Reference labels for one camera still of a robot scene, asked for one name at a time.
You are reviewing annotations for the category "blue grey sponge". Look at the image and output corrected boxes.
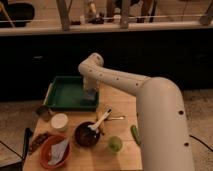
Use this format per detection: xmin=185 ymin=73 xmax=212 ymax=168
xmin=83 ymin=92 xmax=96 ymax=101

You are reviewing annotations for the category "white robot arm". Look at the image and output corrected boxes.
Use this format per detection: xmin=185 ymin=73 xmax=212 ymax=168
xmin=78 ymin=53 xmax=195 ymax=171

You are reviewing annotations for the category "green plastic tray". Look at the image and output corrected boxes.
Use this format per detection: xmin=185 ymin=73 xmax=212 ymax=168
xmin=45 ymin=76 xmax=99 ymax=111

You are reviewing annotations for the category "metal spoon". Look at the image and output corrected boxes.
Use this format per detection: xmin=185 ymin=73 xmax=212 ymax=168
xmin=105 ymin=116 xmax=125 ymax=121

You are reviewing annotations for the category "white round lidded container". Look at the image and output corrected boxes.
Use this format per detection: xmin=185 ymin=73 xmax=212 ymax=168
xmin=50 ymin=113 xmax=68 ymax=132

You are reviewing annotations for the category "dark brown bowl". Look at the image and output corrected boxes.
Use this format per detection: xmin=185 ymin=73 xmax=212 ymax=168
xmin=74 ymin=122 xmax=100 ymax=148

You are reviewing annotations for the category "green cucumber toy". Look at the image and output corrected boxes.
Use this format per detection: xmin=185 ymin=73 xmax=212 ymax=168
xmin=130 ymin=125 xmax=141 ymax=145

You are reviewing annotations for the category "white crumpled paper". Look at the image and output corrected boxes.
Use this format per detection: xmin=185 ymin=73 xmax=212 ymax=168
xmin=48 ymin=139 xmax=69 ymax=165

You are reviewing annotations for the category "orange bowl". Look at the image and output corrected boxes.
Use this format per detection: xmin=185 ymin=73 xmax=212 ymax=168
xmin=39 ymin=135 xmax=70 ymax=170

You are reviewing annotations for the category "brown snack bar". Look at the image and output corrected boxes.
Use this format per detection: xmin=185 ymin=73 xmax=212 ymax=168
xmin=28 ymin=132 xmax=50 ymax=154

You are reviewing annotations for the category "black cable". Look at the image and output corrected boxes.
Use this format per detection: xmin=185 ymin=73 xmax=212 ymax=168
xmin=189 ymin=133 xmax=213 ymax=153

